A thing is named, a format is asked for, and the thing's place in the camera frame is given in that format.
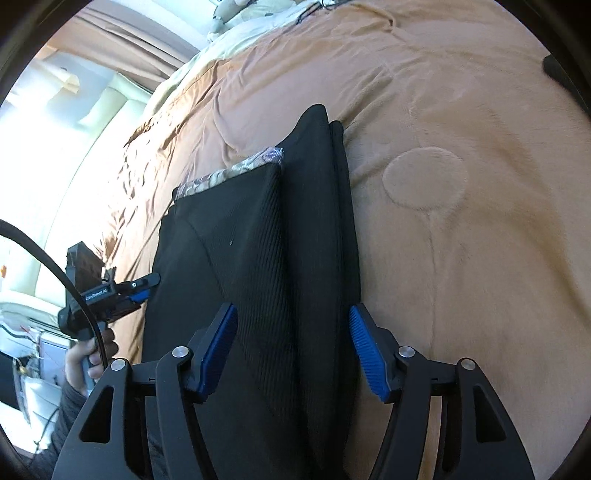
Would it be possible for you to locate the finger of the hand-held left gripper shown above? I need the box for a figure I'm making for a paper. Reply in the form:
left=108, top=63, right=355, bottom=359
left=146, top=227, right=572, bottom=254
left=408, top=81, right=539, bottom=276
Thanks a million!
left=111, top=290, right=151, bottom=319
left=126, top=273, right=161, bottom=292

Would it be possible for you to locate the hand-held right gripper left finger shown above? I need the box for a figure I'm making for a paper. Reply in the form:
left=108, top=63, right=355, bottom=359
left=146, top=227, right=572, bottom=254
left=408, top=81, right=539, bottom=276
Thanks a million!
left=52, top=302, right=239, bottom=480

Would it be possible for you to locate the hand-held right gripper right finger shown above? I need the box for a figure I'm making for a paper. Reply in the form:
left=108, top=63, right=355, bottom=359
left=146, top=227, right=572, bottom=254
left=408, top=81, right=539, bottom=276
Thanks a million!
left=348, top=305, right=537, bottom=480

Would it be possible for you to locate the black top with patterned trim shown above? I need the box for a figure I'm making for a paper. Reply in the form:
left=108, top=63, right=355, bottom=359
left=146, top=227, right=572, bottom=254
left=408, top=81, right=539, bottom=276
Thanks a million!
left=139, top=104, right=363, bottom=480

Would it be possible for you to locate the person's left forearm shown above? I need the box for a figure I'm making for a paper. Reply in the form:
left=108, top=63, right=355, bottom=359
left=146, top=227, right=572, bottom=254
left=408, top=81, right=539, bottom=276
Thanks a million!
left=33, top=382, right=100, bottom=480

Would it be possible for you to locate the black clothes hanger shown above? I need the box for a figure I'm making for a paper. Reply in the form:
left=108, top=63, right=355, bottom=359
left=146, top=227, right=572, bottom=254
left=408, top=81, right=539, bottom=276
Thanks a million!
left=295, top=0, right=345, bottom=23

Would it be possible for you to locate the person's left hand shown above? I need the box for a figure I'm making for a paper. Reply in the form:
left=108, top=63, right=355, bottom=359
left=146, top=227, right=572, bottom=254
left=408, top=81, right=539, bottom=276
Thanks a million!
left=65, top=325, right=117, bottom=398

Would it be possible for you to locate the grey storage drawer unit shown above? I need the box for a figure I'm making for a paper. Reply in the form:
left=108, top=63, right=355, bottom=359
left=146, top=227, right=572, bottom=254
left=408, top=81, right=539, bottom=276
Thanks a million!
left=0, top=295, right=81, bottom=425

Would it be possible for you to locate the orange blanket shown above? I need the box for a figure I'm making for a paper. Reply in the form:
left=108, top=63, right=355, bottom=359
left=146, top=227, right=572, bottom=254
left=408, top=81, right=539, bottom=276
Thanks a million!
left=99, top=0, right=585, bottom=480

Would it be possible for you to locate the cream padded sofa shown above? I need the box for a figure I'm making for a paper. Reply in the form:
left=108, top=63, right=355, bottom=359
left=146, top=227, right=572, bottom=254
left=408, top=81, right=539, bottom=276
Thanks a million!
left=0, top=69, right=155, bottom=324

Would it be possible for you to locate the cream bed sheet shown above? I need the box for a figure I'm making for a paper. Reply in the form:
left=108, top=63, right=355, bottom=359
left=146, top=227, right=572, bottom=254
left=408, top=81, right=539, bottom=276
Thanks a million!
left=145, top=9, right=319, bottom=121

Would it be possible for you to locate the beige curtain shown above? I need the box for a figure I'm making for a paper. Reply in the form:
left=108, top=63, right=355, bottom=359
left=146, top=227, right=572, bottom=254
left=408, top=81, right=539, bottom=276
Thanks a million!
left=39, top=11, right=218, bottom=93

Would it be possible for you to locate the grey stuffed toy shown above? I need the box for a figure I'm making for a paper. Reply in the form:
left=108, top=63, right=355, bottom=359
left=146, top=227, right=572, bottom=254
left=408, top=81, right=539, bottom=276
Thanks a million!
left=210, top=0, right=250, bottom=42

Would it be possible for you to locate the dark cloth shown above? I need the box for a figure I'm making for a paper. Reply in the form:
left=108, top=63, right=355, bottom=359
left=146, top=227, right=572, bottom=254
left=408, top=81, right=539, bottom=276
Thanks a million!
left=542, top=55, right=575, bottom=95

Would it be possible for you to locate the black cable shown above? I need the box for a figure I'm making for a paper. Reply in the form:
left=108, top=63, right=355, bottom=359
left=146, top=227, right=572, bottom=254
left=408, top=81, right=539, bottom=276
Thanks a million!
left=0, top=219, right=114, bottom=365

